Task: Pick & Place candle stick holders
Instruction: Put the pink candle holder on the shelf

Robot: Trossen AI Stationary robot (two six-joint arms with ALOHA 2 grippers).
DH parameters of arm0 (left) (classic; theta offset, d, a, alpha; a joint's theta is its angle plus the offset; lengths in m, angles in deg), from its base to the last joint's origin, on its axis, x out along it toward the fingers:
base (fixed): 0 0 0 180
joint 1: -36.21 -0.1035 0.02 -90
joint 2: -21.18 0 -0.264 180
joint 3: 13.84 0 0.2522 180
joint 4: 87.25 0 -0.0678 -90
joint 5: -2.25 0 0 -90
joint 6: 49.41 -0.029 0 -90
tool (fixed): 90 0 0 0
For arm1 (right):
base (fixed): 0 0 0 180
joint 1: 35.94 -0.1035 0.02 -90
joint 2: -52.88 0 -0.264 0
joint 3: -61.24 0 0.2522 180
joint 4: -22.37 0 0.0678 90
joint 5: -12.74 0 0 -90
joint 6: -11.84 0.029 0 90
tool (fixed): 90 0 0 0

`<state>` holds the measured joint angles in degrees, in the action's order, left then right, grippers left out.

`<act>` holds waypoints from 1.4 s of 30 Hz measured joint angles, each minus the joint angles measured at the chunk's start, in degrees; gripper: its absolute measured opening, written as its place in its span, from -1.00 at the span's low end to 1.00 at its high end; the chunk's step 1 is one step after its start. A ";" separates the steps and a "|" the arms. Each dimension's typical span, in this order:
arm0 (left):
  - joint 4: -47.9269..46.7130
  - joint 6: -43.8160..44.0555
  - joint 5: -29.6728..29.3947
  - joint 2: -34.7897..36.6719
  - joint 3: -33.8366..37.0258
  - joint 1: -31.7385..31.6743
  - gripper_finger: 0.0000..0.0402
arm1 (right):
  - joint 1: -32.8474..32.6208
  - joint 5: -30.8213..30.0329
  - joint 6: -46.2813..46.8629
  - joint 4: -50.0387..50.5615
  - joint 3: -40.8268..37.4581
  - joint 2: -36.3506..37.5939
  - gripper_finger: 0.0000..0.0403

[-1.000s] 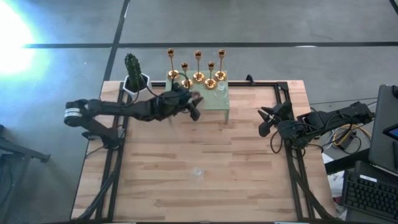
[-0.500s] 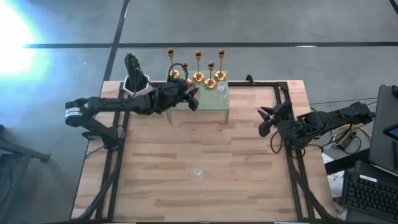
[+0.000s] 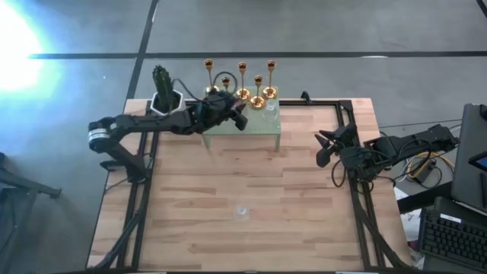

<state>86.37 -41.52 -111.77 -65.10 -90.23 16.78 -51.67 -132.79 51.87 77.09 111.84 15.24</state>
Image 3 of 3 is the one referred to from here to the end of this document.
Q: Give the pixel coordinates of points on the small black frame clamp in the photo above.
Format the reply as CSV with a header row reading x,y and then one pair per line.
x,y
305,97

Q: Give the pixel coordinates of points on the green cactus plant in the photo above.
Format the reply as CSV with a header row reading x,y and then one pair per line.
x,y
163,87

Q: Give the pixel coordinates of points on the black aluminium rig frame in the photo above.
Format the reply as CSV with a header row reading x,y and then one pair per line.
x,y
323,102

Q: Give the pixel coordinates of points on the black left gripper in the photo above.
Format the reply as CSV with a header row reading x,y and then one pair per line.
x,y
218,110

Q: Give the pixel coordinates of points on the black metal stand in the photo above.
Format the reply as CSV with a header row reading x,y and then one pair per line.
x,y
23,182

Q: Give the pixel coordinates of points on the clear glass candle holder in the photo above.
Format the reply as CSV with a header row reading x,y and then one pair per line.
x,y
271,112
242,214

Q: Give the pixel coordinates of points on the white paper sheet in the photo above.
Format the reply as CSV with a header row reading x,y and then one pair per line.
x,y
405,222

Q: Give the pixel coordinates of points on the black power supply box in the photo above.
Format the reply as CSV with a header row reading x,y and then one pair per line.
x,y
421,170

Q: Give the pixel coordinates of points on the black tablet with blue screen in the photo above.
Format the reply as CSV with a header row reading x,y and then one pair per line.
x,y
480,160

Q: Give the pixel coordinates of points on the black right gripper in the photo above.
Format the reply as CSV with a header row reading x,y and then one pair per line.
x,y
344,139

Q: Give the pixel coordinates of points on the green perforated metal shelf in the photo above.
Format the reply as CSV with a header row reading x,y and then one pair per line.
x,y
262,127

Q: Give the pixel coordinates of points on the brass candlestick holder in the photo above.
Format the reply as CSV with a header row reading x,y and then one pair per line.
x,y
269,92
208,64
257,102
242,94
225,80

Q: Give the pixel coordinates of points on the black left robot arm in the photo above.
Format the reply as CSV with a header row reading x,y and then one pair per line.
x,y
152,122

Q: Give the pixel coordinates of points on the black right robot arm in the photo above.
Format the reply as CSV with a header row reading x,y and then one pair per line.
x,y
395,148

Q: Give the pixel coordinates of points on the black computer keyboard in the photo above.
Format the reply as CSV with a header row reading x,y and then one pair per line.
x,y
452,239

